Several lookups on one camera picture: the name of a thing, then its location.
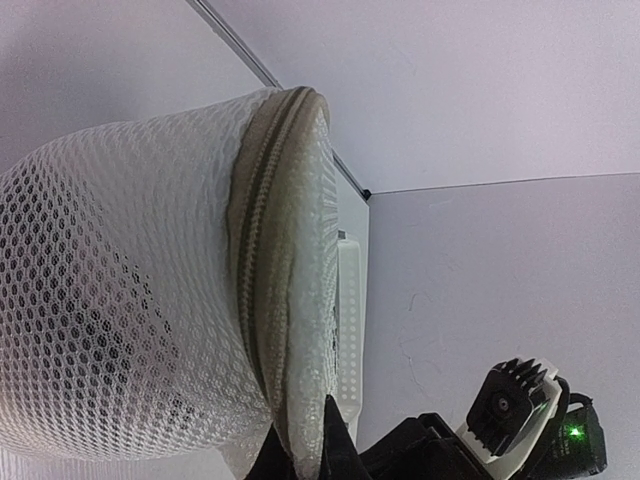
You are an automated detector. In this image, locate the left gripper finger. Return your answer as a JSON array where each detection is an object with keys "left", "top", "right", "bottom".
[{"left": 252, "top": 395, "right": 360, "bottom": 480}]

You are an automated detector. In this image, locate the white mesh laundry bag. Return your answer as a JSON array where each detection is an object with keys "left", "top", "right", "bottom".
[{"left": 1, "top": 87, "right": 338, "bottom": 479}]

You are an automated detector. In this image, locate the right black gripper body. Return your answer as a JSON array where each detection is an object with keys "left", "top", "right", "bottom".
[{"left": 359, "top": 394, "right": 608, "bottom": 479}]

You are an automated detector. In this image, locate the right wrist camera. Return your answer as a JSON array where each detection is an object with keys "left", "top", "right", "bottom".
[{"left": 456, "top": 357, "right": 563, "bottom": 477}]

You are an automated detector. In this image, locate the white perforated plastic basket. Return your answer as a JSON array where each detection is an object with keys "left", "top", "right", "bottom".
[{"left": 335, "top": 230, "right": 365, "bottom": 444}]

